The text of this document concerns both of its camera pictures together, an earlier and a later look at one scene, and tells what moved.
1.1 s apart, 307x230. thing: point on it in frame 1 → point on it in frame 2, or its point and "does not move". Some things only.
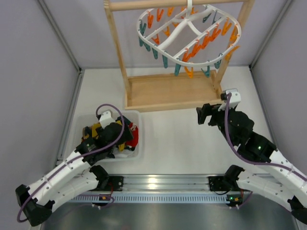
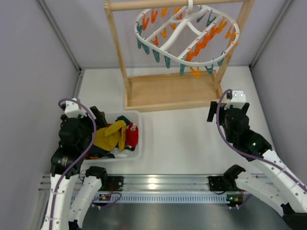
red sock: [135, 129] does not move
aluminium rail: [166, 183] does not move
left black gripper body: [117, 129] → [96, 114]
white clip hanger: [189, 37] does not move
